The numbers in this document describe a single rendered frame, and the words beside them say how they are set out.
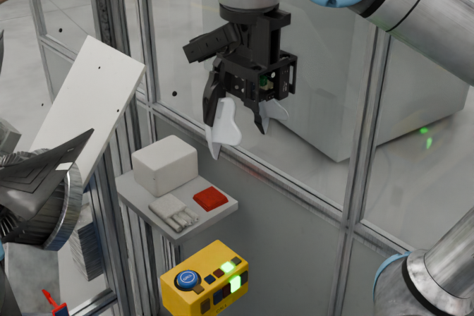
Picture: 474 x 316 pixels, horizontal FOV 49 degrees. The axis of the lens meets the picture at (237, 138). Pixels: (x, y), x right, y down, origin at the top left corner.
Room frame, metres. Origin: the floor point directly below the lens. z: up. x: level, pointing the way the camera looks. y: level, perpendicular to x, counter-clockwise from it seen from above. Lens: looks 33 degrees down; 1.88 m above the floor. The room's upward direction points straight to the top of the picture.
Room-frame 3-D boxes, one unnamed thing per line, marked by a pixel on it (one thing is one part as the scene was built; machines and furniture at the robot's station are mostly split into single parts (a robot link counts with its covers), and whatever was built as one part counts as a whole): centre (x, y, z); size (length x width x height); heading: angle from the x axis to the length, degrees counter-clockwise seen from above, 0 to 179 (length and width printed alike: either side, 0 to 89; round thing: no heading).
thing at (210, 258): (0.76, 0.07, 1.02); 0.16 x 0.10 x 0.11; 133
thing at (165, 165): (1.36, 0.24, 0.91); 0.17 x 0.16 x 0.11; 133
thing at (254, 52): (0.60, -0.02, 1.62); 0.09 x 0.08 x 0.12; 43
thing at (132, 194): (1.28, 0.21, 0.84); 0.36 x 0.24 x 0.03; 43
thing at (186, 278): (0.73, 0.10, 1.08); 0.04 x 0.04 x 0.02
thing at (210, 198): (1.24, 0.08, 0.87); 0.08 x 0.08 x 0.02; 38
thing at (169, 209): (1.17, 0.18, 0.87); 0.15 x 0.09 x 0.02; 43
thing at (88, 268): (1.21, 0.44, 0.73); 0.15 x 0.09 x 0.22; 133
